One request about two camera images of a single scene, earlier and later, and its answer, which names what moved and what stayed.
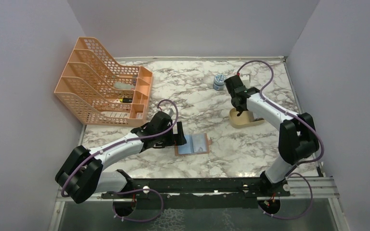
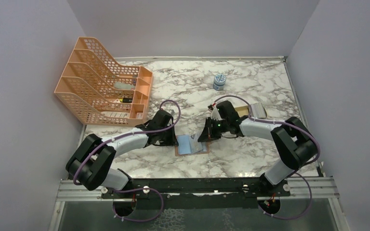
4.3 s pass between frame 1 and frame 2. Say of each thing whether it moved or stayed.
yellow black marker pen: stayed
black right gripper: moved
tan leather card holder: stayed
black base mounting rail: stayed
